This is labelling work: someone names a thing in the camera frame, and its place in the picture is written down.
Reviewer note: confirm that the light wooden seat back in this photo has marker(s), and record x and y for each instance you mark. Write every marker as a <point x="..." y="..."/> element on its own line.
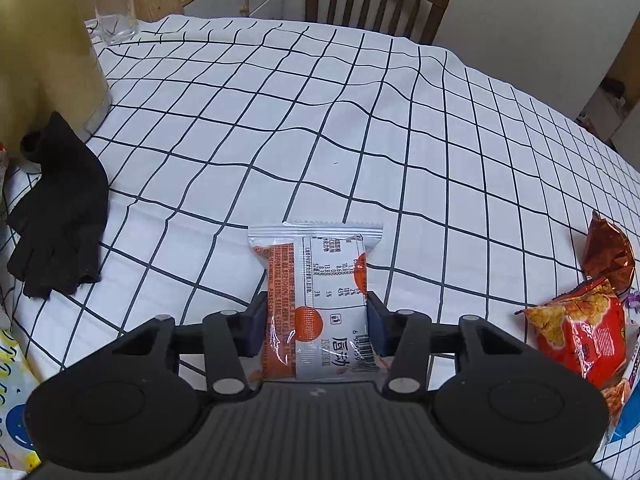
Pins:
<point x="150" y="2"/>

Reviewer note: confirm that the white orange snack packet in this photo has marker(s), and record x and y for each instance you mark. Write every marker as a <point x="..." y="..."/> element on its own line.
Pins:
<point x="320" y="280"/>

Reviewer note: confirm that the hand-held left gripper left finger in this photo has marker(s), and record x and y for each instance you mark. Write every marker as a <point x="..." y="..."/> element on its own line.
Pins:
<point x="256" y="327"/>

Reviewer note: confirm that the black glove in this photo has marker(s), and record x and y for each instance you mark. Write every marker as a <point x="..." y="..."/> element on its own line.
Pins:
<point x="60" y="210"/>

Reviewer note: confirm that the yellow printed bag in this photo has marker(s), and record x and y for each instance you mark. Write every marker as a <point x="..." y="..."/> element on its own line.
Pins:
<point x="15" y="375"/>

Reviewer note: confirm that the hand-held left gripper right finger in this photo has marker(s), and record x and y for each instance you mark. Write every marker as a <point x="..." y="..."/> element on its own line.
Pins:
<point x="376" y="327"/>

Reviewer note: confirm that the white checked tablecloth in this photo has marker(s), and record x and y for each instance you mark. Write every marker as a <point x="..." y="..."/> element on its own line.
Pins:
<point x="350" y="135"/>

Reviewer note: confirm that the copper foil snack bag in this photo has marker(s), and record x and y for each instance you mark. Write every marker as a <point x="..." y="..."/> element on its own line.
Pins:
<point x="607" y="255"/>

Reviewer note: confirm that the pale yellow kettle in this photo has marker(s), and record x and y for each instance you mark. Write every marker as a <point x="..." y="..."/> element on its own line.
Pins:
<point x="40" y="50"/>

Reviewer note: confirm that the red snack bag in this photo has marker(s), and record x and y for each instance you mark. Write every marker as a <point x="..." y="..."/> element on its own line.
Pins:
<point x="585" y="340"/>

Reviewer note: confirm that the blue white snack packet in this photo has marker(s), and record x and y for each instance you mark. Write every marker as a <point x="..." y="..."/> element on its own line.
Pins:
<point x="627" y="420"/>

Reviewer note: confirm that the purple candy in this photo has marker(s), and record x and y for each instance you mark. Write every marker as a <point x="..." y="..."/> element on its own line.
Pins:
<point x="633" y="300"/>

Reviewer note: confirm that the clear drinking glass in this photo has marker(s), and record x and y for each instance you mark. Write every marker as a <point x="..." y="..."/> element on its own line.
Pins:
<point x="117" y="25"/>

